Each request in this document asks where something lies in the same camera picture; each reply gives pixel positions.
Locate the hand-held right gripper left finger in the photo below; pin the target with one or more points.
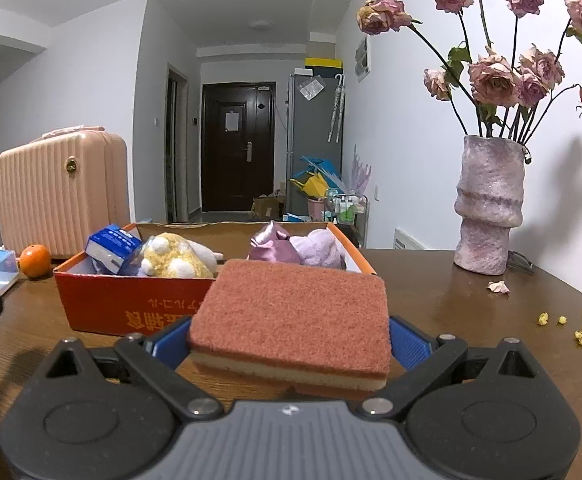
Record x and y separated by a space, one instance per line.
171 342

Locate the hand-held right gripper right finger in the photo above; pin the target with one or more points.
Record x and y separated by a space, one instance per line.
411 347

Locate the orange cardboard box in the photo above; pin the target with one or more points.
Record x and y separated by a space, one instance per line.
121 305

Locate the white and yellow plush alpaca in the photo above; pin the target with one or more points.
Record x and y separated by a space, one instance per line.
171 260

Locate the blue tissue pack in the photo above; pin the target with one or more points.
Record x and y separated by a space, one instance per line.
111 245

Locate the red scouring sponge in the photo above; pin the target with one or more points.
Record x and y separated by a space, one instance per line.
291 310

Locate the lavender knitted plush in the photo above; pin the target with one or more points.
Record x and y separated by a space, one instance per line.
321 250

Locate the pink satin cloth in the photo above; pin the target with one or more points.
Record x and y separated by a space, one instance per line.
276 250

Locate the orange fruit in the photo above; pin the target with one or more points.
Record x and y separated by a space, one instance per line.
35 261

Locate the fallen pink petal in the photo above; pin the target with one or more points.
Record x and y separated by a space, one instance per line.
498 287

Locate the white flat board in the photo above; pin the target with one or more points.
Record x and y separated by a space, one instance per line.
408 240

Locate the pink ribbed suitcase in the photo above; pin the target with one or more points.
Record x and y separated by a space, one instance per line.
46 200

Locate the black cloth covered chair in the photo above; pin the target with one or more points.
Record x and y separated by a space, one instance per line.
351 237

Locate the scattered yellow petal bits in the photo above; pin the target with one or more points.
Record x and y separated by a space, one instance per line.
542 318

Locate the black eyeglasses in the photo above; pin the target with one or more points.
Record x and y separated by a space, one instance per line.
521 262

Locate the white cart with bottles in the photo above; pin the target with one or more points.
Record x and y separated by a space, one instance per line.
348 207

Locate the pink fuzzy vase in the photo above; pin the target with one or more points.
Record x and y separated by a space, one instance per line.
488 210

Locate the brown cardboard box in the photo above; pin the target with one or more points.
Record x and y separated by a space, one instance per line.
267 208

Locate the pink bucket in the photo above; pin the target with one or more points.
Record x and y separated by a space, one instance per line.
316 207

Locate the dark wooden entrance door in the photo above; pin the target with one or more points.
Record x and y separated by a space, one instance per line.
216 160

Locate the white paper notice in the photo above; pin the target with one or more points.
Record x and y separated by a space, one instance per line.
232 121

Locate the grey refrigerator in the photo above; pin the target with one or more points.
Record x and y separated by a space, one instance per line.
311 130

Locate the white folded umbrella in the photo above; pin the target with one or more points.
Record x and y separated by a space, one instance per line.
337 107

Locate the clear plastic bag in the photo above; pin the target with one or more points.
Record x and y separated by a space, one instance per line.
311 88

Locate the bunch of dried pink roses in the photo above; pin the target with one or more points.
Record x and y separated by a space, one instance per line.
493 77

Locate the yellow and black box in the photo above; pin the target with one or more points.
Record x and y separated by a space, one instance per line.
323 62

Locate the purple wall decoration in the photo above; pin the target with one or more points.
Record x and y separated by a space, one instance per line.
361 170

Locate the dark interior door frame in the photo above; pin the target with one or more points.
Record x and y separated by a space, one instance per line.
170 150

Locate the blue plastic frame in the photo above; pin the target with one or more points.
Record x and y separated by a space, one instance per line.
323 166

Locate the wall poster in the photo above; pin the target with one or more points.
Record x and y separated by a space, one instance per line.
363 59

